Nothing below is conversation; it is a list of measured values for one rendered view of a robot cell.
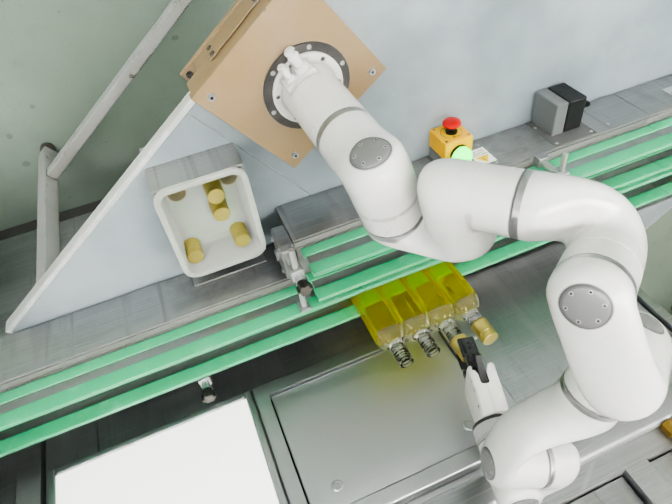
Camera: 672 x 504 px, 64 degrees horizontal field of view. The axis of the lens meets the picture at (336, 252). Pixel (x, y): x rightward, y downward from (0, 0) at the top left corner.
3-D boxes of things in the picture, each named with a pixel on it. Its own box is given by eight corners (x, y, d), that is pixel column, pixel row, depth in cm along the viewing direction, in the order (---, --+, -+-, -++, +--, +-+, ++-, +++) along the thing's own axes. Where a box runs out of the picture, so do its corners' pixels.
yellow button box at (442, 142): (427, 154, 123) (444, 171, 118) (428, 126, 118) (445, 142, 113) (454, 145, 125) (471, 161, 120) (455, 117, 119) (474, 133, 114)
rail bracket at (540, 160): (528, 164, 120) (568, 198, 110) (533, 136, 114) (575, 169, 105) (543, 159, 120) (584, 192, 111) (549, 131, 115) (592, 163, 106)
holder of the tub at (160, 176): (188, 270, 118) (195, 294, 113) (143, 169, 99) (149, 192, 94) (261, 244, 122) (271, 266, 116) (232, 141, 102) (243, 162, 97)
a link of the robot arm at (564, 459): (537, 475, 74) (595, 473, 76) (509, 407, 81) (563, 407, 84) (492, 518, 84) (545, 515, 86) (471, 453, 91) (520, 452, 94)
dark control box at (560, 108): (528, 120, 129) (551, 137, 123) (534, 90, 123) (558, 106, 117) (557, 111, 130) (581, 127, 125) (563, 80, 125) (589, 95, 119)
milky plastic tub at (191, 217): (180, 254, 114) (187, 282, 108) (142, 169, 98) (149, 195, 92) (257, 228, 118) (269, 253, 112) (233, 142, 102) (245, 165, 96)
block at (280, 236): (275, 260, 117) (285, 281, 112) (267, 229, 111) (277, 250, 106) (290, 255, 118) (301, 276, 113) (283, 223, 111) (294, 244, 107)
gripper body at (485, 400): (514, 441, 95) (492, 386, 103) (521, 413, 88) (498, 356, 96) (472, 449, 95) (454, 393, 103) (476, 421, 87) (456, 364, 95)
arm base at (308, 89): (245, 74, 84) (279, 125, 74) (306, 20, 82) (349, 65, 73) (298, 132, 96) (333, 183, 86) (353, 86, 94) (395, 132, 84)
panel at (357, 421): (53, 477, 109) (56, 670, 86) (46, 471, 107) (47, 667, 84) (441, 319, 127) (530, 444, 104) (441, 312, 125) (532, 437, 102)
